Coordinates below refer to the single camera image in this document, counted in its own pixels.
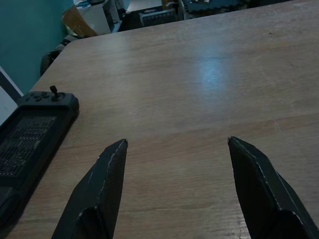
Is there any black handheld remote controller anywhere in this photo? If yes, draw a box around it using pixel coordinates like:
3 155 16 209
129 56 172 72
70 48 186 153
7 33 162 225
0 85 80 220

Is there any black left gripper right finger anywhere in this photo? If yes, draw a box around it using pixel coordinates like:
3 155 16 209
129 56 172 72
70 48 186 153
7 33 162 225
227 135 319 239

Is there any black plastic crate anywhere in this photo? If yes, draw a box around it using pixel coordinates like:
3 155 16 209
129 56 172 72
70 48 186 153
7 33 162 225
139 8 179 27

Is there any white panel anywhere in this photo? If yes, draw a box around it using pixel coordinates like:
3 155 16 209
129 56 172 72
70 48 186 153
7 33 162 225
0 65 24 125

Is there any dark bag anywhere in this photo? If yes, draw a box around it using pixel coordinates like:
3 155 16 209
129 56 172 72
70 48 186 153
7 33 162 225
39 34 75 77

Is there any brown cardboard box flap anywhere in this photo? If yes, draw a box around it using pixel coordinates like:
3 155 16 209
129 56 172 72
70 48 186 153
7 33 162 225
61 4 99 38

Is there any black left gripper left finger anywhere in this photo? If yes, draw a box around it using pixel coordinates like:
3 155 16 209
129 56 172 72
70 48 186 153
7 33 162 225
51 138 129 239

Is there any white box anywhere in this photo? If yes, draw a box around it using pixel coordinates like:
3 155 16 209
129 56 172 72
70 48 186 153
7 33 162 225
74 0 118 34

